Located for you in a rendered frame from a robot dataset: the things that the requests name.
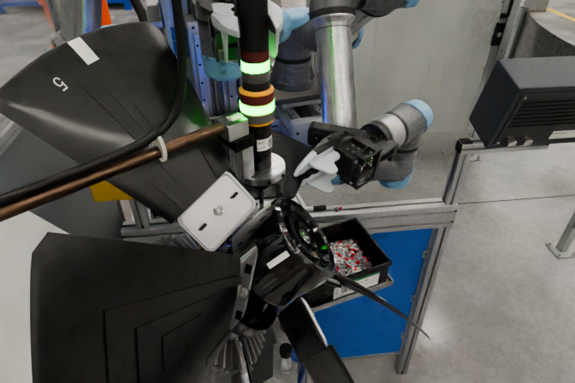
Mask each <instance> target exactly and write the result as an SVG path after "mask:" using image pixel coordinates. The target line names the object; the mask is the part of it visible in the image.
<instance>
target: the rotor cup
mask: <svg viewBox="0 0 575 383"><path fill-rule="evenodd" d="M300 229H304V230H305V231H306V232H307V233H308V234H309V237H310V240H311V241H310V243H309V244H307V243H306V242H305V241H304V240H303V239H302V238H301V236H300V234H299V230H300ZM252 244H256V247H257V248H258V258H257V261H256V266H255V270H254V275H253V278H252V286H251V290H250V294H249V298H248V303H247V307H246V312H245V314H244V315H243V317H242V318H241V320H240V321H239V322H238V323H237V324H236V326H235V327H234V328H233V329H234V330H235V331H236V332H238V333H242V334H245V335H249V336H253V335H258V334H260V333H262V332H263V331H265V330H267V329H268V328H270V327H271V326H272V325H273V324H274V323H275V321H276V318H277V315H278V306H285V305H288V304H289V303H291V302H292V301H293V300H294V299H295V298H296V297H298V296H302V295H304V294H305V293H306V292H308V291H309V290H310V289H311V288H313V287H315V286H317V285H318V284H320V283H322V282H323V281H325V280H327V279H329V278H330V276H331V275H332V274H333V273H334V271H335V261H334V256H333V253H332V250H331V248H330V246H329V242H328V240H327V239H326V237H325V235H324V234H323V231H322V230H321V228H320V227H319V225H318V224H317V223H316V222H315V220H314V219H313V218H312V216H311V215H310V214H309V213H308V212H307V211H306V210H305V209H304V208H303V207H302V206H301V205H300V204H298V203H296V202H295V201H294V200H292V199H290V198H288V197H279V198H277V199H275V200H274V201H272V202H271V205H270V207H269V208H267V209H266V210H265V211H263V212H262V213H261V214H259V215H258V216H256V217H255V218H254V219H253V218H252V217H250V218H249V219H248V220H246V221H245V222H243V223H242V224H241V225H239V226H238V227H237V228H236V229H235V230H234V234H231V235H230V236H229V237H228V238H227V239H226V240H225V241H224V242H223V243H222V244H221V245H220V246H219V247H218V248H217V249H216V250H214V251H215V252H221V253H227V254H231V255H236V256H238V255H240V254H241V253H242V252H243V251H244V250H246V249H247V248H248V247H250V246H251V245H252ZM284 251H287V253H288V254H289V255H290V256H289V257H287V258H286V259H284V260H283V261H281V262H279V263H278V264H276V265H275V266H274V267H273V268H271V269H270V268H269V267H268V266H267V263H268V262H270V261H272V260H273V259H275V258H276V257H277V256H279V255H280V254H281V253H283V252H284Z"/></svg>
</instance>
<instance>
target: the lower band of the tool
mask: <svg viewBox="0 0 575 383"><path fill-rule="evenodd" d="M273 91H274V86H273V85H270V88H269V89H268V90H266V91H261V92H250V91H245V90H244V89H243V88H242V85H241V86H240V88H239V92H240V93H241V94H242V95H245V96H248V97H263V96H267V95H269V94H271V93H272V92H273ZM273 101H274V100H273ZM273 101H272V102H273ZM272 102H271V103H272ZM271 103H268V104H271ZM242 104H243V103H242ZM268 104H265V105H268ZM244 105H246V104H244ZM265 105H261V106H251V105H246V106H250V107H262V106H265ZM273 111H274V110H273ZM273 111H272V112H273ZM241 112H242V111H241ZM272 112H270V113H272ZM242 113H243V112H242ZM270 113H269V114H270ZM243 114H245V113H243ZM245 115H246V114H245ZM266 115H268V114H266ZM250 116H264V115H250ZM274 119H275V118H274ZM273 121H274V120H273ZM273 121H271V122H273ZM271 122H269V123H266V124H263V125H251V124H248V126H250V127H264V126H267V125H269V124H270V123H271Z"/></svg>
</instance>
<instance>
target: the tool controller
mask: <svg viewBox="0 0 575 383"><path fill-rule="evenodd" d="M469 121H470V122H471V124H472V126H473V127H474V129H475V131H476V133H477V135H478V137H479V138H480V139H481V141H482V142H483V145H484V147H485V148H494V147H514V146H520V145H523V146H528V145H534V144H560V143H574V142H575V56H554V57H534V58H514V59H499V60H498V61H497V62H496V64H495V66H494V68H493V70H492V72H491V74H490V76H489V78H488V80H487V82H486V84H485V86H484V88H483V90H482V92H481V94H480V96H479V98H478V100H477V103H476V105H475V107H474V109H473V111H472V112H471V115H470V117H469Z"/></svg>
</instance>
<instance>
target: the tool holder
mask: <svg viewBox="0 0 575 383"><path fill-rule="evenodd" d="M235 113H237V112H235V111H232V112H230V113H227V114H225V115H221V116H218V117H217V118H215V123H218V122H220V121H221V122H222V124H223V126H224V129H225V132H224V133H222V134H219V135H218V140H219V141H220V142H221V143H222V144H224V145H226V146H227V147H228V148H229V153H230V161H231V170H232V171H233V172H235V176H236V178H237V179H238V180H239V181H241V182H242V183H244V184H246V185H249V186H269V185H272V184H274V183H276V182H277V181H279V180H280V179H282V178H283V177H284V176H285V162H284V161H283V159H282V158H281V157H280V156H278V155H277V154H274V153H271V167H270V168H269V169H267V170H264V171H254V158H253V146H254V145H255V135H254V134H252V133H250V132H249V126H248V119H247V118H246V117H244V116H243V117H242V118H239V119H238V120H235V121H229V120H228V119H227V116H229V115H232V114H235Z"/></svg>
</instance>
